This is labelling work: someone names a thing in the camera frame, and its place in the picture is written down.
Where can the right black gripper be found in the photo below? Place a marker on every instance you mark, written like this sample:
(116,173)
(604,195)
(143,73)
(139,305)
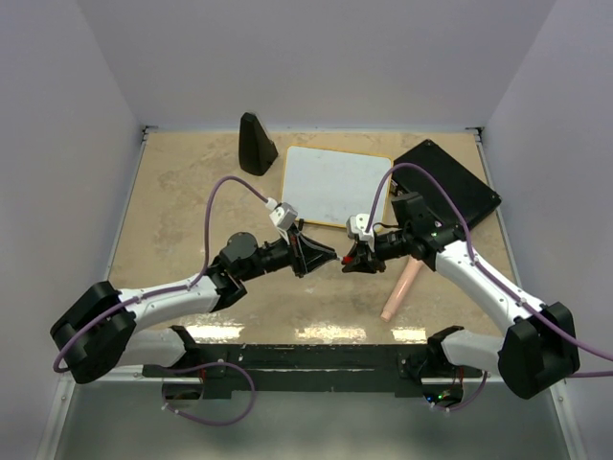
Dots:
(364,259)

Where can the black flat electronic box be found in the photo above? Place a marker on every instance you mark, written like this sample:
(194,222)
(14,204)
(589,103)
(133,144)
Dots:
(474,199)

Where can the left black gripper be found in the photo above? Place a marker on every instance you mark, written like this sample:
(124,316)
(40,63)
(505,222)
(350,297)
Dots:
(304,254)

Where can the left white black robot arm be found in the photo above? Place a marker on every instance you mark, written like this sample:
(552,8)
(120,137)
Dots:
(108,327)

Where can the yellow framed whiteboard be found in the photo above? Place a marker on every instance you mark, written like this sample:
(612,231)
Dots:
(327,186)

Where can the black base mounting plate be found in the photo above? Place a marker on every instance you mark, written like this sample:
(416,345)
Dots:
(406,371)

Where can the pink plastic handle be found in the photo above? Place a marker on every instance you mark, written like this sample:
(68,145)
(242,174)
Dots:
(403,285)

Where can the black wedge stand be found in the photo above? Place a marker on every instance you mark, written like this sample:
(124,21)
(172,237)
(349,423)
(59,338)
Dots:
(256,150)

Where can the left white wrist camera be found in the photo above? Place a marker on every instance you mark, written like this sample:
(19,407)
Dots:
(282,216)

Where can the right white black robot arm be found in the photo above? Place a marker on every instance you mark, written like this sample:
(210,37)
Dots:
(535,349)

